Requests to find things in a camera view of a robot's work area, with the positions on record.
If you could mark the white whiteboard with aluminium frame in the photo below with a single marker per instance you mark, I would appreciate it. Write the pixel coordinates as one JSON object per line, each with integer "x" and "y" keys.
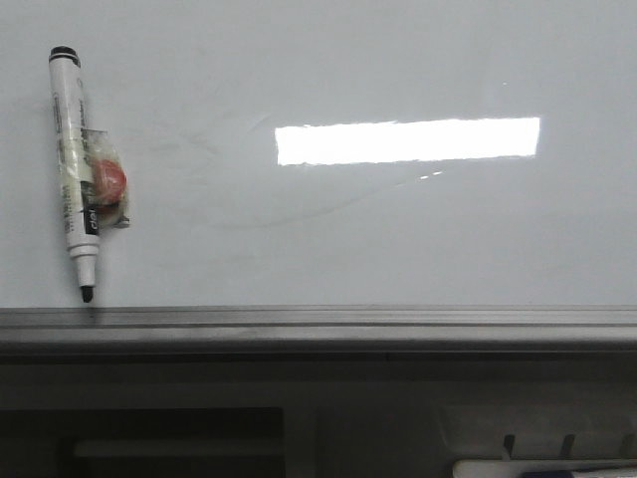
{"x": 330, "y": 176}

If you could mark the white black whiteboard marker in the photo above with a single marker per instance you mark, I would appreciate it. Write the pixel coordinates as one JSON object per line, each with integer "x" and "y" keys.
{"x": 81, "y": 220}

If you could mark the red magnet taped to marker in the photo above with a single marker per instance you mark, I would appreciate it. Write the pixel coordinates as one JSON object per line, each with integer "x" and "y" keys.
{"x": 109, "y": 180}

